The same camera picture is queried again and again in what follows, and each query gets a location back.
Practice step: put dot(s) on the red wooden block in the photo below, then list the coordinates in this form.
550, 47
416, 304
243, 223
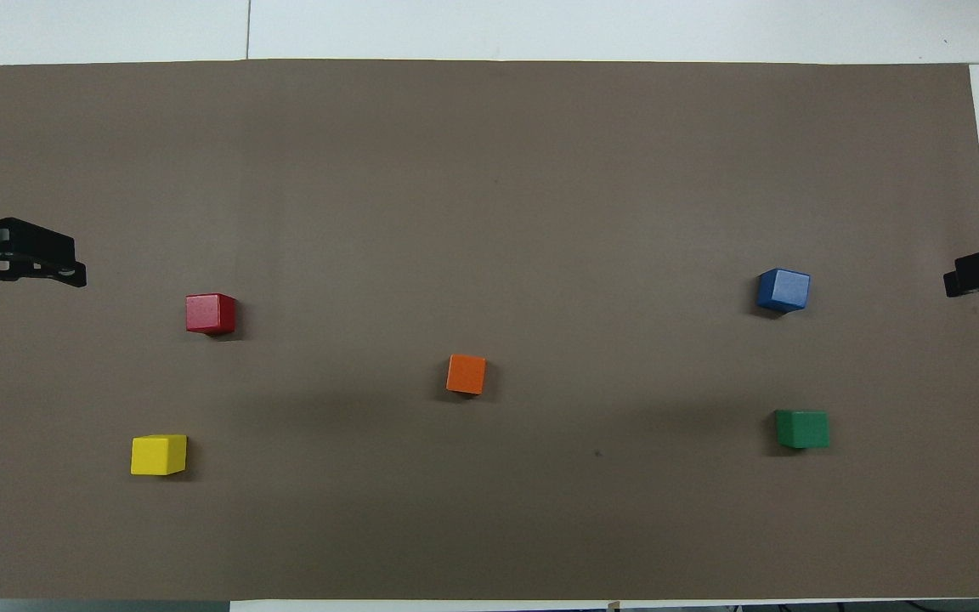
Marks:
210, 314

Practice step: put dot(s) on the blue wooden block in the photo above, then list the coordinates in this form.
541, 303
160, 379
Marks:
783, 290

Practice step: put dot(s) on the yellow wooden block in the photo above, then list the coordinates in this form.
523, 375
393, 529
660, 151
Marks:
158, 455

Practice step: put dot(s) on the green wooden block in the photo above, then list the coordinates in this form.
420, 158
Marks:
801, 429

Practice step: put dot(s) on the orange wooden block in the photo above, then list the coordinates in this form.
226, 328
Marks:
466, 374

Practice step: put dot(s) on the brown table mat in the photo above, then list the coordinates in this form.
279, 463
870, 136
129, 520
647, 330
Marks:
489, 187

